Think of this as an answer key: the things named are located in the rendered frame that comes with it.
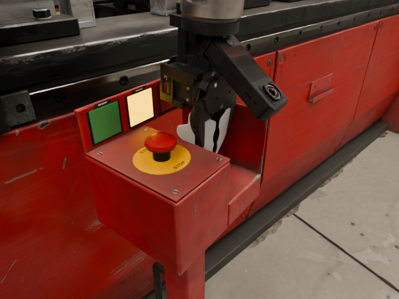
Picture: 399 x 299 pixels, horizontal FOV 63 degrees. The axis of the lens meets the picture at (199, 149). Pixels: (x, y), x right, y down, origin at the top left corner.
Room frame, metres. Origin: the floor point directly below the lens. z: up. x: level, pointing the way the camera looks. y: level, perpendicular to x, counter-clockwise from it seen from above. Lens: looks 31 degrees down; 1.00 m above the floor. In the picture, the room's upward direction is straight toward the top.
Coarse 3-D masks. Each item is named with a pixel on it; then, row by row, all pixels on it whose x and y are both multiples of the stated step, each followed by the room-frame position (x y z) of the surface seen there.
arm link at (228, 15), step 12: (180, 0) 0.41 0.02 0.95; (192, 0) 0.39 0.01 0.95; (204, 0) 0.38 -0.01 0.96; (216, 0) 0.38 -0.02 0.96; (228, 0) 0.38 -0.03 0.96; (240, 0) 0.40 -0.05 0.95; (192, 12) 0.39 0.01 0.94; (204, 12) 0.38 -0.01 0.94; (216, 12) 0.38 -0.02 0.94; (228, 12) 0.39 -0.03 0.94; (240, 12) 0.40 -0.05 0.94
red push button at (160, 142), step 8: (152, 136) 0.34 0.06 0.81; (160, 136) 0.34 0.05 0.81; (168, 136) 0.34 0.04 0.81; (144, 144) 0.34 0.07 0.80; (152, 144) 0.33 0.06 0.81; (160, 144) 0.33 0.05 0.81; (168, 144) 0.33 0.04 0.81; (176, 144) 0.34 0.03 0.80; (160, 152) 0.32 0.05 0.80; (168, 152) 0.34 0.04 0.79; (160, 160) 0.33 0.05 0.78
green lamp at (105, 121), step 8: (112, 104) 0.39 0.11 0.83; (88, 112) 0.36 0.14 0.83; (96, 112) 0.37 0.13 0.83; (104, 112) 0.38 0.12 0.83; (112, 112) 0.39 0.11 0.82; (96, 120) 0.37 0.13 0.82; (104, 120) 0.38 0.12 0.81; (112, 120) 0.39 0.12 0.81; (120, 120) 0.40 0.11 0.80; (96, 128) 0.37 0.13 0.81; (104, 128) 0.38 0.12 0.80; (112, 128) 0.39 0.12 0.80; (120, 128) 0.40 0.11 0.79; (96, 136) 0.37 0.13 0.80; (104, 136) 0.38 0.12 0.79
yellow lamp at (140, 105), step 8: (136, 96) 0.42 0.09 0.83; (144, 96) 0.44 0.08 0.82; (128, 104) 0.41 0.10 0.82; (136, 104) 0.42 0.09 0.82; (144, 104) 0.43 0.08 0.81; (152, 104) 0.45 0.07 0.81; (136, 112) 0.42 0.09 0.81; (144, 112) 0.43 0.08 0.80; (152, 112) 0.45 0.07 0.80; (136, 120) 0.42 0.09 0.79
